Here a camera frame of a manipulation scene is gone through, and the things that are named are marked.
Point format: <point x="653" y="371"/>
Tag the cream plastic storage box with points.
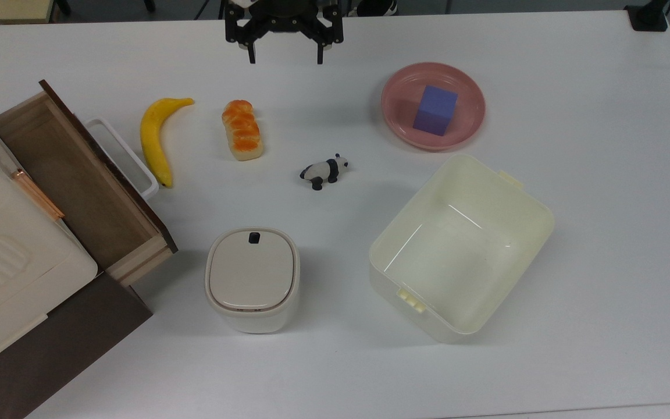
<point x="463" y="244"/>

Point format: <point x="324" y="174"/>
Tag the yellow toy banana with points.
<point x="153" y="139"/>

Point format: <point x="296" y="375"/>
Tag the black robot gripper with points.
<point x="284" y="16"/>

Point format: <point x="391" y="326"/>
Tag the dark brown cabinet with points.
<point x="50" y="349"/>

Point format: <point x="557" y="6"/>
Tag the pink plastic plate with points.
<point x="463" y="125"/>

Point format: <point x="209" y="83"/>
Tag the wooden drawer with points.
<point x="85" y="186"/>

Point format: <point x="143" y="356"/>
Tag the white lidded desktop bin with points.
<point x="252" y="279"/>

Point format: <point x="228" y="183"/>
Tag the black table clamp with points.
<point x="648" y="16"/>

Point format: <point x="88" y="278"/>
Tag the copper coloured strip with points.
<point x="37" y="194"/>

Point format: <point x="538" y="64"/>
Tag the black and white object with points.
<point x="377" y="7"/>

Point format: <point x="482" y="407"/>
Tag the orange toy bread loaf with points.
<point x="242" y="131"/>

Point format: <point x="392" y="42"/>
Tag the light wooden table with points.
<point x="3" y="10"/>

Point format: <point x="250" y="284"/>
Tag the black and white panda toy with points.
<point x="324" y="170"/>

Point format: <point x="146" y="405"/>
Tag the purple foam cube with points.
<point x="435" y="110"/>

